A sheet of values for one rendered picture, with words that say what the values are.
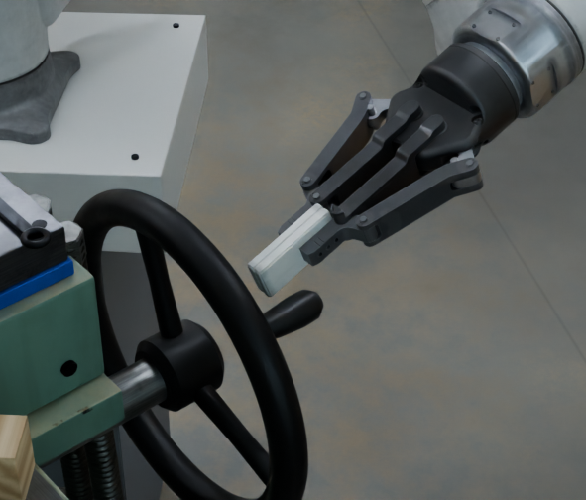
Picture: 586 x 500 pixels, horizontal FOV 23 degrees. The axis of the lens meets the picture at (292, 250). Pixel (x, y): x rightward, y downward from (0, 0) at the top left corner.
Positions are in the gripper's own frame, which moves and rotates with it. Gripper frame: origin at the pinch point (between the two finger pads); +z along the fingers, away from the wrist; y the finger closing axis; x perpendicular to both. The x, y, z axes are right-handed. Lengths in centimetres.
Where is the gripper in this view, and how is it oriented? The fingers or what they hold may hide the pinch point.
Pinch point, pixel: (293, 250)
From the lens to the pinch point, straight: 104.3
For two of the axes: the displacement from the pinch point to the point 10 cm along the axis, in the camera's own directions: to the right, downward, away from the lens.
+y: 6.4, 4.8, -6.0
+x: 2.6, 6.0, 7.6
